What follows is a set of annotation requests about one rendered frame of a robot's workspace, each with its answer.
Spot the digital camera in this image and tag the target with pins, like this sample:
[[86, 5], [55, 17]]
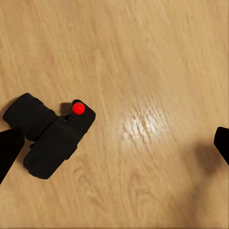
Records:
[[55, 137]]

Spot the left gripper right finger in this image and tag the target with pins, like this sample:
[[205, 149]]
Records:
[[221, 142]]

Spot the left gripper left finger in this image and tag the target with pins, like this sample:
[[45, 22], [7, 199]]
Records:
[[11, 143]]

